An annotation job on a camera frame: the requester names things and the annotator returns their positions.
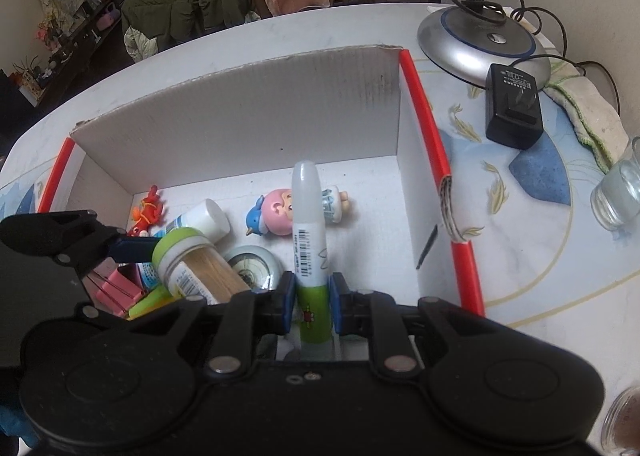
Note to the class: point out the white tube blue label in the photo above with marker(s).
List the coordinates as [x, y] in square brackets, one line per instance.
[200, 221]

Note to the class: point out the pink-headed toy figurine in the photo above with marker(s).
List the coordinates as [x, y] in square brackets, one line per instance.
[277, 208]

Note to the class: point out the grey correction tape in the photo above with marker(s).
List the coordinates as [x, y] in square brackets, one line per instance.
[252, 263]

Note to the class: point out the white green glue pen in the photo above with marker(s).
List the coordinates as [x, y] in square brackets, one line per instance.
[307, 236]

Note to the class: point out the dark low TV cabinet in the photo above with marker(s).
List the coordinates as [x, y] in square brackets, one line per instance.
[75, 43]

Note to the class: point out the blue printed table mat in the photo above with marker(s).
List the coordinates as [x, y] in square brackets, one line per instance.
[525, 216]

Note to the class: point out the black power adapter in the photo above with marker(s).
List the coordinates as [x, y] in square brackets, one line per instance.
[515, 111]

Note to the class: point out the red cardboard box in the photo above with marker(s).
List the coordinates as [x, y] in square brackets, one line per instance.
[250, 111]

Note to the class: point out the clear glass cup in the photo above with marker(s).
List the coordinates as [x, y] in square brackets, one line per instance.
[617, 196]

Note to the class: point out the white green-edged rag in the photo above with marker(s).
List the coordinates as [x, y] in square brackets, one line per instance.
[585, 111]

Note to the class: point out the pink flower bunch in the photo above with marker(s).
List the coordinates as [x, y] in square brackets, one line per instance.
[49, 33]

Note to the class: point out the green-lidded toothpick jar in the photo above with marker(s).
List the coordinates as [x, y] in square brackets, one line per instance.
[200, 271]

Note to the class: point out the pink handbag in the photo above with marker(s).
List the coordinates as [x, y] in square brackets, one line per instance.
[107, 18]

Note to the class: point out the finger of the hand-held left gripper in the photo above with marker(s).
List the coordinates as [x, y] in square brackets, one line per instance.
[127, 248]

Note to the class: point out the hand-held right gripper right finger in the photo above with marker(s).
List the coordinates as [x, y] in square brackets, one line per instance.
[337, 303]

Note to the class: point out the silver desk lamp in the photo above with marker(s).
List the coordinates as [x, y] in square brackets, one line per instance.
[475, 43]

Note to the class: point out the red toy figurine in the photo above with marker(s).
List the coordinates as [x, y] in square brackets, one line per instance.
[147, 211]

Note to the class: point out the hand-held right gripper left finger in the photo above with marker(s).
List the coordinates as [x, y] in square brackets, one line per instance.
[286, 303]

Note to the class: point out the olive green jacket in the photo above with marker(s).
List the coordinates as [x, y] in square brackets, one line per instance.
[190, 1]

